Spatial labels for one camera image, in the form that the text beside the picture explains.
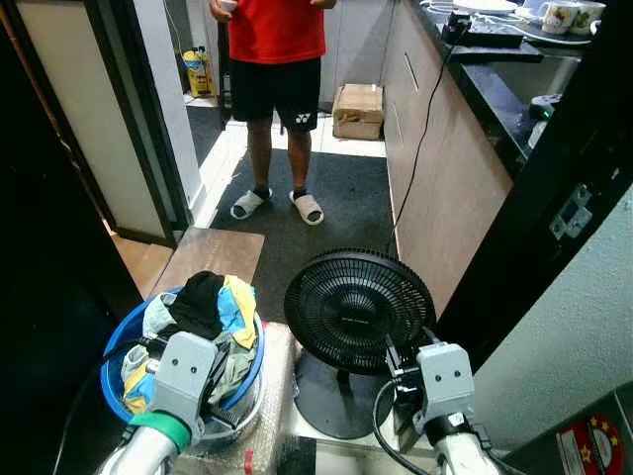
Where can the grey green garment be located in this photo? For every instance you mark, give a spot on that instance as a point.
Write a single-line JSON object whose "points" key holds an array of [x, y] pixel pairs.
{"points": [[235, 366]]}

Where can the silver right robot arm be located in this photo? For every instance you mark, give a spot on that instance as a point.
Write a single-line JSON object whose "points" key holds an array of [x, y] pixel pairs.
{"points": [[463, 450]]}

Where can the grey washing machine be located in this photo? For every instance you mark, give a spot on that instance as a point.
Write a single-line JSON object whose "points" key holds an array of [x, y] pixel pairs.
{"points": [[539, 460]]}

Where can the person's right hand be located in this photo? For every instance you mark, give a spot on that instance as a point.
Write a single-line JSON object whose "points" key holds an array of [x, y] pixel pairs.
{"points": [[215, 5]]}

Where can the person's left hand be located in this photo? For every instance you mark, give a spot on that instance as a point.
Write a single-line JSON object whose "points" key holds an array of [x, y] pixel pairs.
{"points": [[324, 3]]}

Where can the blue plastic laundry basin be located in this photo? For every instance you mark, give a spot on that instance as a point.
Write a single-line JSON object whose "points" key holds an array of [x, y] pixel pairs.
{"points": [[252, 371]]}

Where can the blue and yellow garment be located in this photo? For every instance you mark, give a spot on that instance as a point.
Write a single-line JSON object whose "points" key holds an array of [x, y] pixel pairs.
{"points": [[240, 307]]}

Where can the plastic wrapped box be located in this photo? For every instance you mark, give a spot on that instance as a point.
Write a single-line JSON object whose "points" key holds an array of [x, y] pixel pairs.
{"points": [[272, 416]]}

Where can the black standing fan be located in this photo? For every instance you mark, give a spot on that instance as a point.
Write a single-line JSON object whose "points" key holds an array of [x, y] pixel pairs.
{"points": [[356, 312]]}

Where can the black garment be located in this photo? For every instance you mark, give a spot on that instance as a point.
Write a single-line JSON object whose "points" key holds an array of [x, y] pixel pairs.
{"points": [[198, 302]]}

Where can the pale grey garment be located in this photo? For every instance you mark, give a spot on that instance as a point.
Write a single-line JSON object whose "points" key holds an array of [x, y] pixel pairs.
{"points": [[158, 315]]}

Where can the brown doormat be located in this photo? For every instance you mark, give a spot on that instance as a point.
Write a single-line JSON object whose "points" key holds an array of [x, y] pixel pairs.
{"points": [[213, 259]]}

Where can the dark grey floor mat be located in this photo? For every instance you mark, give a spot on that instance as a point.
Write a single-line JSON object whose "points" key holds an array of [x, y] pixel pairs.
{"points": [[341, 208]]}

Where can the brown wooden cabinet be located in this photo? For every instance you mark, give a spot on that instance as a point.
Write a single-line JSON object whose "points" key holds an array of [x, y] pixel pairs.
{"points": [[445, 168]]}

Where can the red round sticker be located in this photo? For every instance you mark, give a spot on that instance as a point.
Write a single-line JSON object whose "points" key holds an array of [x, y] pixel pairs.
{"points": [[591, 450]]}

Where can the metal strike plate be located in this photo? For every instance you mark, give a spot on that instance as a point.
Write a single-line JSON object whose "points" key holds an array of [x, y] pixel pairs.
{"points": [[572, 213]]}

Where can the brown cardboard box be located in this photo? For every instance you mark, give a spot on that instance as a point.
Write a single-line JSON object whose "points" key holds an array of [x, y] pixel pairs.
{"points": [[358, 111]]}

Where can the black countertop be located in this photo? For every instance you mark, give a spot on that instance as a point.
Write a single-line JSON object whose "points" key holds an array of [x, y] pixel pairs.
{"points": [[495, 94]]}

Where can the yellow plastic bottle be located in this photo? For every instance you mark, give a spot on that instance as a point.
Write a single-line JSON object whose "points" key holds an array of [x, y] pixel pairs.
{"points": [[200, 74]]}

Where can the person in red shirt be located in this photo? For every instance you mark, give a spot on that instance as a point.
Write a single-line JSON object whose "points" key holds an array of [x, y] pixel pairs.
{"points": [[277, 40]]}

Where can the black countertop device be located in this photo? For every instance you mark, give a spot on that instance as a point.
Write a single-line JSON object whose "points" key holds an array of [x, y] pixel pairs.
{"points": [[490, 36]]}

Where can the white plate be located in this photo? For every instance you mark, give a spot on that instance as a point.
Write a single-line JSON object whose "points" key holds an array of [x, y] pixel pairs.
{"points": [[485, 6]]}

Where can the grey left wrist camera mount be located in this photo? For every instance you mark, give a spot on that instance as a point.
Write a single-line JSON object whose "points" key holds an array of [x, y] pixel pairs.
{"points": [[183, 376]]}

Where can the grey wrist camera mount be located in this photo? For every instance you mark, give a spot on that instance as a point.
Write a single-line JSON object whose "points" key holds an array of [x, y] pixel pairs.
{"points": [[183, 376], [445, 381]]}

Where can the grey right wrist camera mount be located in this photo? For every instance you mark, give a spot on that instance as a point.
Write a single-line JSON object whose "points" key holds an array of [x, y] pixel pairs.
{"points": [[445, 381]]}

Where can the beige door with black frame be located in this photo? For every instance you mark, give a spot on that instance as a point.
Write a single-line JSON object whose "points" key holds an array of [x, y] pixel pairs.
{"points": [[89, 109]]}

